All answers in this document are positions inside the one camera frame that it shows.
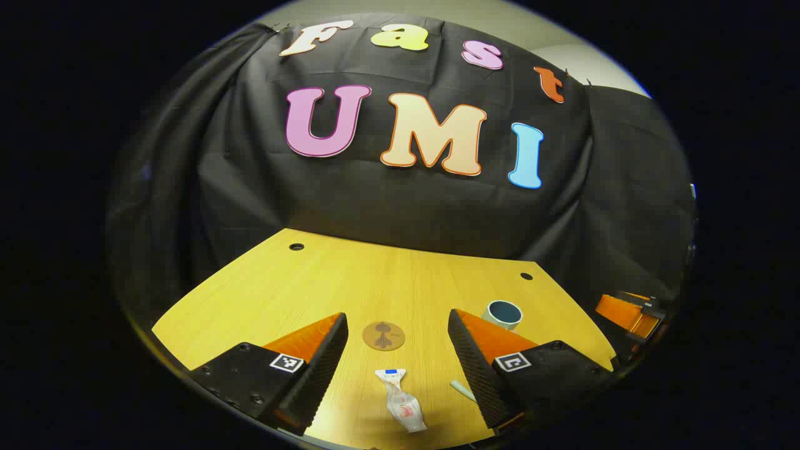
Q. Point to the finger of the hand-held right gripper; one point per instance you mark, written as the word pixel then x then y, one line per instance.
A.
pixel 619 310

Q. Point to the round brown cork coaster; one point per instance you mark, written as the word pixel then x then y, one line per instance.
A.
pixel 384 335

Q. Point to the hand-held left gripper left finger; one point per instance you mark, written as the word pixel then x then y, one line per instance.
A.
pixel 319 375

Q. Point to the black backdrop cloth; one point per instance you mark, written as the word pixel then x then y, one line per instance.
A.
pixel 375 200

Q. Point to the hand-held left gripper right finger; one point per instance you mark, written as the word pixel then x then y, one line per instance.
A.
pixel 475 369

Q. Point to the white toothpaste tube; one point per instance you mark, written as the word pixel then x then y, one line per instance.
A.
pixel 403 406

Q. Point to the wooden desktop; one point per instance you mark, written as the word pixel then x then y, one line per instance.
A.
pixel 387 287

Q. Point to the pale green toothbrush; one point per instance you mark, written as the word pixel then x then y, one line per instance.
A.
pixel 461 389

